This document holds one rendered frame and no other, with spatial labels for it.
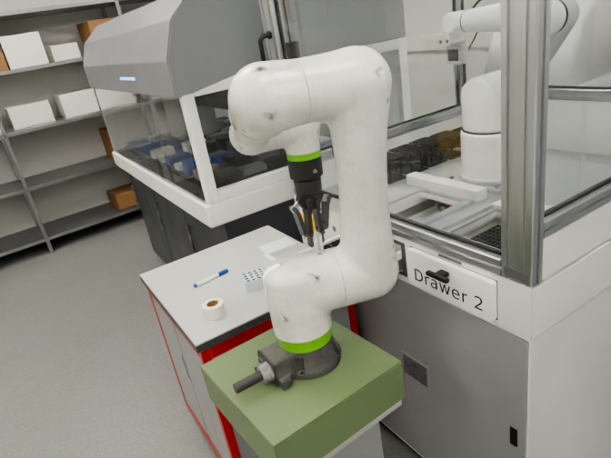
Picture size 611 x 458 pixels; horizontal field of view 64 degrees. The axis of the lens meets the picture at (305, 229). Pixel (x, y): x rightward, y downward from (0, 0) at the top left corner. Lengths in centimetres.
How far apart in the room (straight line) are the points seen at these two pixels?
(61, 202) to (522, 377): 473
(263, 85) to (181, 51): 123
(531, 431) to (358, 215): 79
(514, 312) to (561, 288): 13
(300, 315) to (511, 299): 51
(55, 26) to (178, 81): 340
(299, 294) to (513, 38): 63
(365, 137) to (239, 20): 133
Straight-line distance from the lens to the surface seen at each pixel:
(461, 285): 131
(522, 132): 108
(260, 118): 82
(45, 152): 533
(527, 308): 123
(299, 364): 110
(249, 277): 169
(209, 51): 207
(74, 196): 544
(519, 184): 111
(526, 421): 145
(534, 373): 136
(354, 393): 105
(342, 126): 88
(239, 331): 153
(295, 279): 98
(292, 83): 82
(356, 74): 85
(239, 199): 218
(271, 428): 102
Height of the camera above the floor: 157
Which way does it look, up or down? 23 degrees down
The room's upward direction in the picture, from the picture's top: 10 degrees counter-clockwise
